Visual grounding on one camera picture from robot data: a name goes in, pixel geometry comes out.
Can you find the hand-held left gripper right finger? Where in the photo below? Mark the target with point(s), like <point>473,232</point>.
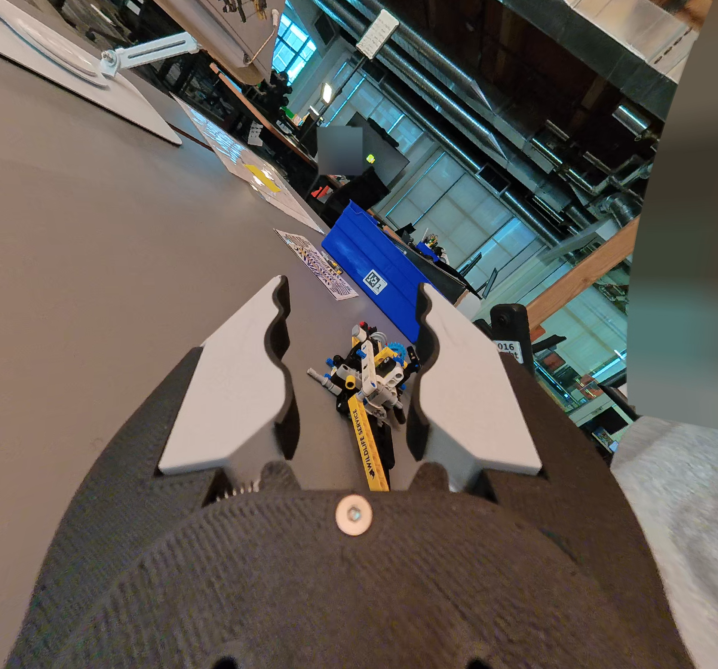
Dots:
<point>477,400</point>

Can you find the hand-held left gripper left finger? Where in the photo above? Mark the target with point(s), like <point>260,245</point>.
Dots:
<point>224,394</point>

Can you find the yellow black lego model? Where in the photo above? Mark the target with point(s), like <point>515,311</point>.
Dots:
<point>370,377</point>

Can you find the person's right forearm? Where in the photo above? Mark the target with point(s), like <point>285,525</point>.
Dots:
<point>667,512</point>

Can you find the wooden beam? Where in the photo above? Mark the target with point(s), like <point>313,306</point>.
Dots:
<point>583,271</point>

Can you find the blue toy figure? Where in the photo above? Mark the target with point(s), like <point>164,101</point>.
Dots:
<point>433,248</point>

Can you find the striped sticker sheet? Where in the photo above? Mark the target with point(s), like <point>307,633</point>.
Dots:
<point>317,265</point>

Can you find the blue plastic bin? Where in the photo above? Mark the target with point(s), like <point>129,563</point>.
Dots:
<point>364,254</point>

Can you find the black monitor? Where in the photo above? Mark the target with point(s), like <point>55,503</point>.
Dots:
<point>390,150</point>

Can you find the yellow flat piece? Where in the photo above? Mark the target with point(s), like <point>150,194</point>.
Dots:
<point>262,177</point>

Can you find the white instruction booklet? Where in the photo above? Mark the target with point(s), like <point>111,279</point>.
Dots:
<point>235,158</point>

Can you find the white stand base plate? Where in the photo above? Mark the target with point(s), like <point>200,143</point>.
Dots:
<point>56,80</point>

